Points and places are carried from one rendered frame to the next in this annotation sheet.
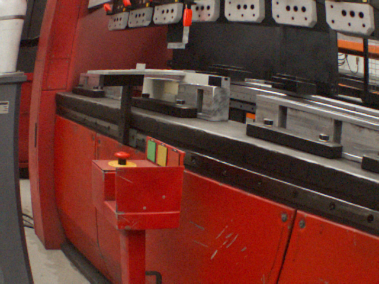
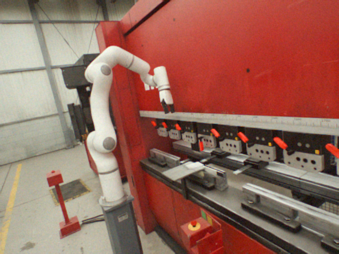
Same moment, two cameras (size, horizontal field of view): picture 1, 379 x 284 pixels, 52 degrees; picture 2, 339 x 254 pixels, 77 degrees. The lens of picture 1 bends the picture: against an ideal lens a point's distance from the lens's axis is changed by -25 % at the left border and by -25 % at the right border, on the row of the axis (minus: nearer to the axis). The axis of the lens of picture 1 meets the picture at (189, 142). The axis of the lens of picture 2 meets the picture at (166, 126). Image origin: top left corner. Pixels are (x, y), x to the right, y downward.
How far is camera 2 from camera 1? 59 cm
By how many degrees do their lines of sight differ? 7
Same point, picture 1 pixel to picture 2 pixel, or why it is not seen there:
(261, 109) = (245, 192)
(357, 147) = (312, 226)
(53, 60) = (132, 146)
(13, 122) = (132, 219)
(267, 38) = not seen: hidden behind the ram
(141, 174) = (206, 239)
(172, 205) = (220, 245)
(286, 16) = (256, 155)
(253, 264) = not seen: outside the picture
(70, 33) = (136, 131)
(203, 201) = (229, 233)
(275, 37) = not seen: hidden behind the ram
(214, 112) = (222, 187)
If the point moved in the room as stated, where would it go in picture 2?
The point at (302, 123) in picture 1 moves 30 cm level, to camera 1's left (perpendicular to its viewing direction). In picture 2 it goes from (270, 204) to (212, 210)
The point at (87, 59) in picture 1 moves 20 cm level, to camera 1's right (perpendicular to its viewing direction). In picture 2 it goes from (150, 141) to (168, 138)
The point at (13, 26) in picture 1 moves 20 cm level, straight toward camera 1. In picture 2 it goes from (114, 175) to (119, 189)
